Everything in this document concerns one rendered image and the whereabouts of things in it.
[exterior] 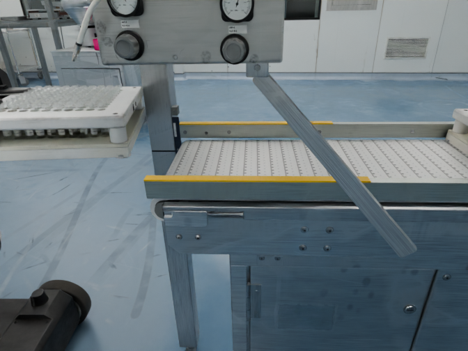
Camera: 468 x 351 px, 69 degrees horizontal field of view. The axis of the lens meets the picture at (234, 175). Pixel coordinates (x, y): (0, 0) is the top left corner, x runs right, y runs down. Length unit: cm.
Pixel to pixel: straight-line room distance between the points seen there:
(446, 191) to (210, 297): 109
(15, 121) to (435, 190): 64
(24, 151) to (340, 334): 70
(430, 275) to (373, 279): 10
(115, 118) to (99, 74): 260
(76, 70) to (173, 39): 285
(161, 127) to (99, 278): 101
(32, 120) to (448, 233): 67
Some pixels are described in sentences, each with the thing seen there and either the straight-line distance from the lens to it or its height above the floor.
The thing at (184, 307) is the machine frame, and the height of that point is 24.
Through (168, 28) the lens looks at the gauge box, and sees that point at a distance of 43.
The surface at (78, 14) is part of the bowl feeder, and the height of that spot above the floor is 102.
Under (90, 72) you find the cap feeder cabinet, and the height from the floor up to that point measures 59.
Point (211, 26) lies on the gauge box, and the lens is 42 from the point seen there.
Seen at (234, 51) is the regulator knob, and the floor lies 102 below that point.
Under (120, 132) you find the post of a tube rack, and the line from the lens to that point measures 58.
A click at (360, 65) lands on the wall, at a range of 573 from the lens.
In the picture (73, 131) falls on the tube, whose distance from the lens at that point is 64.
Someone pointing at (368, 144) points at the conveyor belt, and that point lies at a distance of 78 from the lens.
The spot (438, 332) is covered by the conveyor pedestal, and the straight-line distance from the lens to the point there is 88.
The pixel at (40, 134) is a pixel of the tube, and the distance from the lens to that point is 65.
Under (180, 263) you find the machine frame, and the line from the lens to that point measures 101.
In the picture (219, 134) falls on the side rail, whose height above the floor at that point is 81.
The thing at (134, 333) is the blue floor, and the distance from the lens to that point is 142.
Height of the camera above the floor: 107
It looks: 27 degrees down
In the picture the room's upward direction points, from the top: 1 degrees counter-clockwise
